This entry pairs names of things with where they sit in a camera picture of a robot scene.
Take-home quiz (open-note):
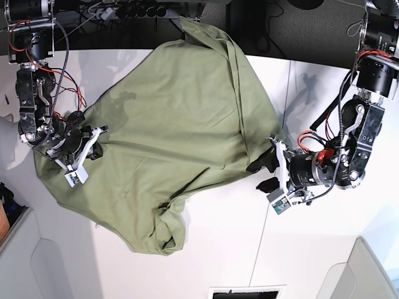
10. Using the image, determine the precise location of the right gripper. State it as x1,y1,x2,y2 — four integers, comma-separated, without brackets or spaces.
46,112,108,172

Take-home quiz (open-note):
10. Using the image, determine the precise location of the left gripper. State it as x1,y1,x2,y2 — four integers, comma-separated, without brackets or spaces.
246,135,323,204

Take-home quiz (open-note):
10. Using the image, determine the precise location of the green t-shirt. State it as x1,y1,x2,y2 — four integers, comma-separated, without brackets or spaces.
34,18,286,255

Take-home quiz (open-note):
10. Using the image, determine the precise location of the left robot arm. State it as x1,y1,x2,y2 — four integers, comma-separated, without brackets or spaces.
247,1,398,212

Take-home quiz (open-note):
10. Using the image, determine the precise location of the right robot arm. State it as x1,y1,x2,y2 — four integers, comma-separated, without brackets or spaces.
4,1,108,172

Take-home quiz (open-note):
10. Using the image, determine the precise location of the white framed floor vent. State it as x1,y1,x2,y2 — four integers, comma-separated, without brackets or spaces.
208,285,286,299

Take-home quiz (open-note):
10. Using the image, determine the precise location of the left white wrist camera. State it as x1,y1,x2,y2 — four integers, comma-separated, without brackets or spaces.
267,189,292,215

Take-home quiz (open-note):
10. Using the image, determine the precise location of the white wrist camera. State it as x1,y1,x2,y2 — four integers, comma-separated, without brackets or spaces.
65,166,89,187
267,189,292,215

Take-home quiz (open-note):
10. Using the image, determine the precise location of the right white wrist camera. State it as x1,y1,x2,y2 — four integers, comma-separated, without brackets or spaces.
65,166,89,187

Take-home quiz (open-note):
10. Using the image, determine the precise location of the black cable bundle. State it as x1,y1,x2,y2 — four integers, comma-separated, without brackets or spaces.
77,0,175,35

